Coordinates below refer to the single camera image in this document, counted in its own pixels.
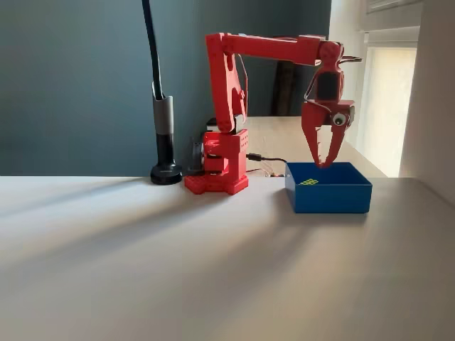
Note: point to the red robot arm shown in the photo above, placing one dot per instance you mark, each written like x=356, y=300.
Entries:
x=220, y=89

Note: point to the white window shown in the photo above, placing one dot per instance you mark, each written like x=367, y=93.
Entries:
x=387, y=106

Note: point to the small controller circuit board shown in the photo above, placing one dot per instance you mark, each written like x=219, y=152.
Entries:
x=274, y=174

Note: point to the black gooseneck stand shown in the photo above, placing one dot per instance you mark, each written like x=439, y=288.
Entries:
x=163, y=117

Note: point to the blue plastic box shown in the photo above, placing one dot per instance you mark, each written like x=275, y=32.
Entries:
x=330, y=199

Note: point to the red gripper black motor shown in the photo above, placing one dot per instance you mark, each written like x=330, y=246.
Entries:
x=317, y=115

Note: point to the light wooden desk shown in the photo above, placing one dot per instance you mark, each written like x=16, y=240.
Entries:
x=281, y=138

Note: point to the dark wooden board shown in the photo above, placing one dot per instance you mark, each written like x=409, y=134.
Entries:
x=284, y=92

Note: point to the green lego brick stack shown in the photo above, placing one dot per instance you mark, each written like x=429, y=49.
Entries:
x=309, y=182

